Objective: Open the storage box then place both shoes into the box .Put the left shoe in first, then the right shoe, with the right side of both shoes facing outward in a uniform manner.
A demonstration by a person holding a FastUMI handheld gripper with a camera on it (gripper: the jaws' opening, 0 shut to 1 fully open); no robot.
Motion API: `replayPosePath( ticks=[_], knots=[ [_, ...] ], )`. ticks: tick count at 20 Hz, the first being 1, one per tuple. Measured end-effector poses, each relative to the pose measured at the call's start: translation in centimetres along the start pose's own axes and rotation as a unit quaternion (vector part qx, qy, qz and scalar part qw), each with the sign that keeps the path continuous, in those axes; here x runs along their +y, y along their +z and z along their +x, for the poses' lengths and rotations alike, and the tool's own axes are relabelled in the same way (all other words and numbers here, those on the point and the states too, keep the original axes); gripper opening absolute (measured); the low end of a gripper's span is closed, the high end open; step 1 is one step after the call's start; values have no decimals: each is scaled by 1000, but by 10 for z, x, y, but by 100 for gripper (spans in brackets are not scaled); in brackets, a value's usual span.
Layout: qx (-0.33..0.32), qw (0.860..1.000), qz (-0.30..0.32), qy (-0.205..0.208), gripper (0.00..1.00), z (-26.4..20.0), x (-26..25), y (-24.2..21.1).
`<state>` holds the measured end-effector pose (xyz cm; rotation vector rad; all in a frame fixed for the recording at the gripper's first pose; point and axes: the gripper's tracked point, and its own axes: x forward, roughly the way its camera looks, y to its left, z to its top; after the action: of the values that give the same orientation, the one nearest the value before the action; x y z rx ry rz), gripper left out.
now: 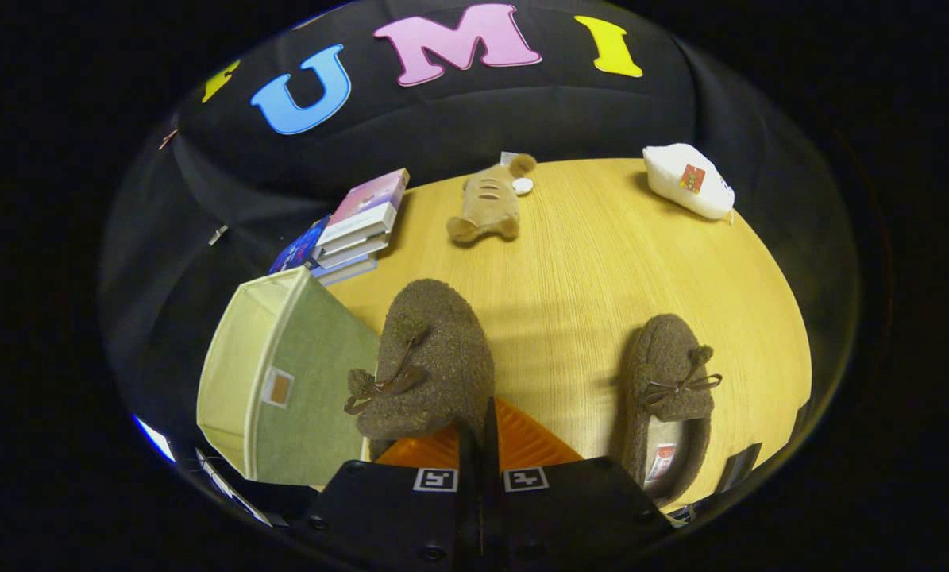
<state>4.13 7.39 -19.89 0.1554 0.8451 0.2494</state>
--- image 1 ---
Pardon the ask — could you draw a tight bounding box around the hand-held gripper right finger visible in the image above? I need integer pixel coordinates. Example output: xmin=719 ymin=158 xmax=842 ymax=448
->
xmin=482 ymin=397 xmax=678 ymax=572

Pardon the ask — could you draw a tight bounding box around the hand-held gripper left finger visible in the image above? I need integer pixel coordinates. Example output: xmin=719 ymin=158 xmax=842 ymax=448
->
xmin=299 ymin=419 xmax=483 ymax=572

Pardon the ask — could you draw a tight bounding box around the green fabric storage box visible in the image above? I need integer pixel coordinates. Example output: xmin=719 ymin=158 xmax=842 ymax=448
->
xmin=196 ymin=266 xmax=382 ymax=487

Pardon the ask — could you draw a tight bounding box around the brown fuzzy shoe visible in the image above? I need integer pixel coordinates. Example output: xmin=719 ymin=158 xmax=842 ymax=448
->
xmin=617 ymin=314 xmax=723 ymax=509
xmin=344 ymin=278 xmax=496 ymax=463

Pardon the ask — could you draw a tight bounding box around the white-edged book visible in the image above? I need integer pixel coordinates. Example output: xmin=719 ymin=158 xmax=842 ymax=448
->
xmin=312 ymin=230 xmax=392 ymax=269
xmin=314 ymin=254 xmax=379 ymax=288

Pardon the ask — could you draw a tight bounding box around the blue cover book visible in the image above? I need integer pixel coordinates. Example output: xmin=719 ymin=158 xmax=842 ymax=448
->
xmin=268 ymin=214 xmax=331 ymax=276

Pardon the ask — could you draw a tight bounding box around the pink cover book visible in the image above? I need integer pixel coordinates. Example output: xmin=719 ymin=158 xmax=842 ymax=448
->
xmin=318 ymin=168 xmax=411 ymax=245

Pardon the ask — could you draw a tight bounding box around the tan plush toy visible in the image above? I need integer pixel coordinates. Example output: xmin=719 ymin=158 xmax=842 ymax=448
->
xmin=446 ymin=153 xmax=538 ymax=244

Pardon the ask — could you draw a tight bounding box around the white pouch with red label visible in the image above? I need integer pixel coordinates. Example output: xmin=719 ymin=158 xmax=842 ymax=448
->
xmin=642 ymin=143 xmax=735 ymax=222

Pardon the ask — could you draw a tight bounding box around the black backdrop cloth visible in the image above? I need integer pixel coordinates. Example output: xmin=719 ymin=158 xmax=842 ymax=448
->
xmin=101 ymin=0 xmax=860 ymax=485

